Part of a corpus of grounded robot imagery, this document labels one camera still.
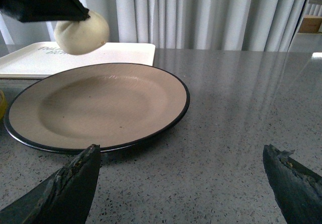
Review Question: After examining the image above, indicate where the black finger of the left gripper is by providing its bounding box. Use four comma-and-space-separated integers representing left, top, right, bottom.
1, 0, 90, 23

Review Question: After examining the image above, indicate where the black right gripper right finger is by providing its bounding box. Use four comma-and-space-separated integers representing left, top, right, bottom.
263, 144, 321, 223

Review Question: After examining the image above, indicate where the white steamed bun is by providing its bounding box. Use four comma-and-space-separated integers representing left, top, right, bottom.
54, 11, 110, 55

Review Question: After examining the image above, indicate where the grey pleated curtain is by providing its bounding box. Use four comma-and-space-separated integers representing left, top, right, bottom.
0, 0, 315, 53

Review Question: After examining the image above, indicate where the beige plate with black rim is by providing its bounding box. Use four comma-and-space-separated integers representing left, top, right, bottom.
4, 63, 190, 154

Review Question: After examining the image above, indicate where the yellow round object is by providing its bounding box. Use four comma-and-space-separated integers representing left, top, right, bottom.
0, 90, 8, 119

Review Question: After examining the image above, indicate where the white bear-print tray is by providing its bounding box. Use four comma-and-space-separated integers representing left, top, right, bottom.
1, 42, 155, 79

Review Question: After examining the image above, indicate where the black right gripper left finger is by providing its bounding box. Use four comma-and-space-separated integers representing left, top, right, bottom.
1, 144, 101, 223

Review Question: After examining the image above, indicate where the brown cardboard box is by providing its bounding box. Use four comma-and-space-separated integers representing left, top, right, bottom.
298, 15, 322, 33

